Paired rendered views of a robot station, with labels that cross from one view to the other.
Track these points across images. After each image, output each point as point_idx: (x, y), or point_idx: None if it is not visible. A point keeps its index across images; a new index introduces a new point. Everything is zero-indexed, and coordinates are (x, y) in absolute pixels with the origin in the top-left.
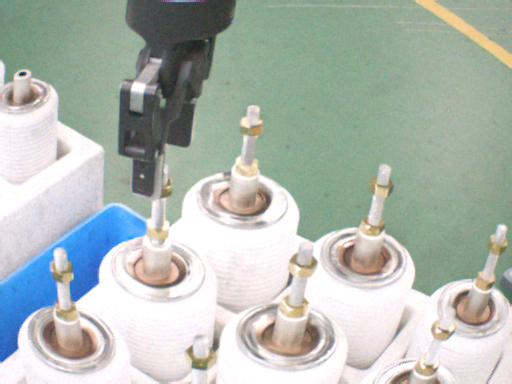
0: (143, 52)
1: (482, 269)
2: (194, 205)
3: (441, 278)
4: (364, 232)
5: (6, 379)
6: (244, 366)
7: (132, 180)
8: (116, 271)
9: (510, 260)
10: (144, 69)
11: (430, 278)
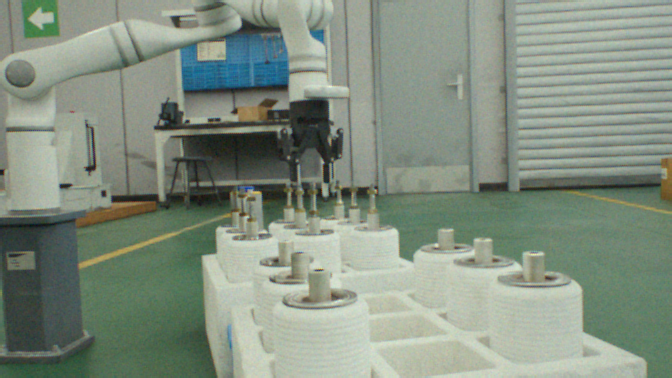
0: (328, 124)
1: (50, 370)
2: (271, 238)
3: (77, 374)
4: (248, 215)
5: (405, 267)
6: (322, 227)
7: (333, 173)
8: (331, 231)
9: (27, 367)
10: (331, 128)
11: (82, 376)
